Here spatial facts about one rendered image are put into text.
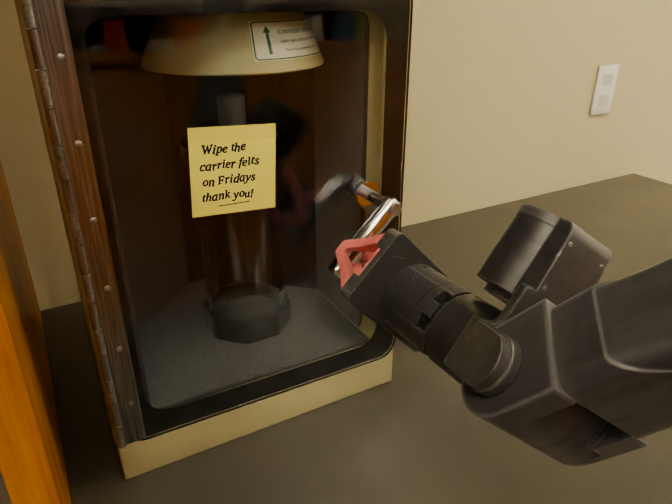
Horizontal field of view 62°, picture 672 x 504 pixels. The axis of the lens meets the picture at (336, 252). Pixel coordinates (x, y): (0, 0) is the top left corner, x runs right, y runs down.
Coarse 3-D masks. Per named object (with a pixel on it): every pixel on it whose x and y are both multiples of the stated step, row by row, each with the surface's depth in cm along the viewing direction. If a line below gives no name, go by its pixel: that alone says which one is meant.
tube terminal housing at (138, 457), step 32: (32, 64) 40; (64, 224) 54; (96, 352) 51; (320, 384) 64; (352, 384) 67; (224, 416) 59; (256, 416) 61; (288, 416) 64; (128, 448) 55; (160, 448) 57; (192, 448) 59
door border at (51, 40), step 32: (32, 0) 37; (32, 32) 37; (64, 32) 38; (64, 64) 39; (64, 96) 40; (64, 128) 40; (64, 192) 42; (96, 192) 43; (96, 224) 44; (96, 256) 45; (96, 288) 46; (96, 320) 46; (128, 352) 49; (128, 384) 51; (128, 416) 52
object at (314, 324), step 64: (64, 0) 37; (128, 0) 39; (192, 0) 41; (256, 0) 43; (320, 0) 46; (384, 0) 49; (128, 64) 41; (192, 64) 43; (256, 64) 45; (320, 64) 48; (384, 64) 51; (128, 128) 42; (320, 128) 50; (384, 128) 54; (128, 192) 44; (320, 192) 53; (384, 192) 57; (128, 256) 46; (192, 256) 49; (256, 256) 52; (320, 256) 56; (128, 320) 48; (192, 320) 51; (256, 320) 55; (320, 320) 59; (192, 384) 54; (256, 384) 58
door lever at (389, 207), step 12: (360, 192) 55; (372, 192) 54; (360, 204) 55; (384, 204) 52; (396, 204) 51; (372, 216) 52; (384, 216) 51; (360, 228) 52; (372, 228) 51; (384, 228) 52; (360, 252) 52; (336, 264) 51
